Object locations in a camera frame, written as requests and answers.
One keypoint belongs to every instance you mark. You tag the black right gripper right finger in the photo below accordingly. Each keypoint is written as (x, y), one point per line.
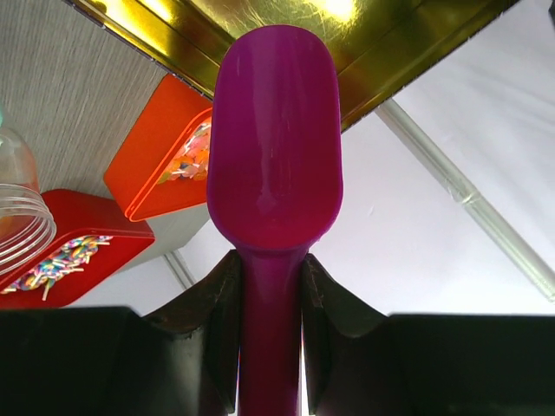
(361, 362)

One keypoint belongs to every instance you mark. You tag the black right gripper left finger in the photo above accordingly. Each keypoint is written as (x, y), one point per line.
(181, 359)

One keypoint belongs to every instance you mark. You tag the clear plastic jar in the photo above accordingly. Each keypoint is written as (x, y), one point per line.
(27, 225)

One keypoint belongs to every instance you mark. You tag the orange candy box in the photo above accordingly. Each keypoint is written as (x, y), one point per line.
(155, 143)

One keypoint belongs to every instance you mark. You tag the purple plastic scoop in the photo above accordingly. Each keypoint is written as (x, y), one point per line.
(275, 186)

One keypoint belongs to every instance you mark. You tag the gold tin of star candies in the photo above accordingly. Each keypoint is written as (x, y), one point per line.
(378, 47)

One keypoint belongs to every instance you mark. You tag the red lollipop box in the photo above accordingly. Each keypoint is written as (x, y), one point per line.
(78, 214)

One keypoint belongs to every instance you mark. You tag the white clothes rack stand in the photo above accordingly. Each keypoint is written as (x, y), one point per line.
(465, 194)

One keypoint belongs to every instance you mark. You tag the aluminium rail frame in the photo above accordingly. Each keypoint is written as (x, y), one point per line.
(177, 264)

